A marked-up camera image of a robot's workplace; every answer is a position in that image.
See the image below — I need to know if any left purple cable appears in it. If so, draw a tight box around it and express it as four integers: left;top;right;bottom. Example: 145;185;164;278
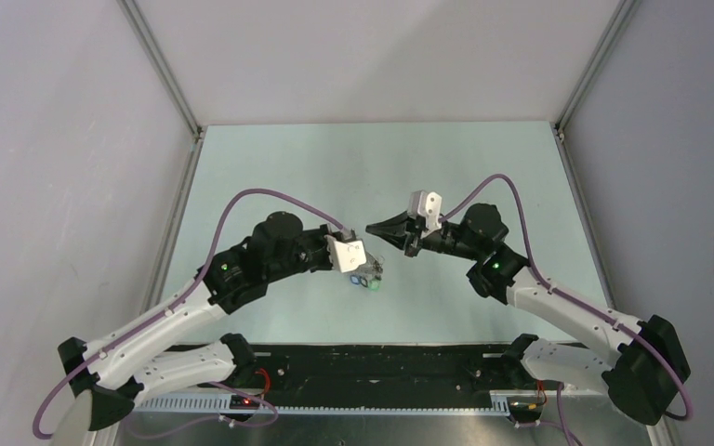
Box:
32;188;358;441

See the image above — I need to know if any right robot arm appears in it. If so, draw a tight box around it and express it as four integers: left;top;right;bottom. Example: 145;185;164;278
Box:
366;203;691;426

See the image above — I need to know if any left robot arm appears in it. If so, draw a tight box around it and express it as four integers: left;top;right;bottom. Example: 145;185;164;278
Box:
58;212;366;431

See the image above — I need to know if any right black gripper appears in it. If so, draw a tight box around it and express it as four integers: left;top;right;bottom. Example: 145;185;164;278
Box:
365;208;482;262

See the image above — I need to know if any right aluminium frame post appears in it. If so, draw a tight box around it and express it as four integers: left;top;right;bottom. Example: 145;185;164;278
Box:
554;0;641;138

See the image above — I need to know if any large metal key ring disc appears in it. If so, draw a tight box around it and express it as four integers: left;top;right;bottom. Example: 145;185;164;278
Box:
354;253;384;282

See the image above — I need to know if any left aluminium frame post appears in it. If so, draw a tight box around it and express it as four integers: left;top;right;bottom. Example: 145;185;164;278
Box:
117;0;203;142

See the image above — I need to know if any aluminium frame post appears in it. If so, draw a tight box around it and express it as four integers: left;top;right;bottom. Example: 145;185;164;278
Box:
117;0;203;142
554;0;641;138

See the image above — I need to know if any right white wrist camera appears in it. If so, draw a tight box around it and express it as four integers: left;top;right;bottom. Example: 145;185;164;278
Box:
407;190;443;235

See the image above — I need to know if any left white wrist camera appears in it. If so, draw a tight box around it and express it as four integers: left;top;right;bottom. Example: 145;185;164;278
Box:
325;235;367;273

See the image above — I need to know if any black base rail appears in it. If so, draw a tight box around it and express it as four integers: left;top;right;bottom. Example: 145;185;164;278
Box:
165;334;580;411

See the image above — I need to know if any white slotted cable duct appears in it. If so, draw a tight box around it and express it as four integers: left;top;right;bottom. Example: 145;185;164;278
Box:
134;392;510;417

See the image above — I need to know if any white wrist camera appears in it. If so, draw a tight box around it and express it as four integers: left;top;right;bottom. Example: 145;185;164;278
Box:
325;235;367;273
407;190;443;235

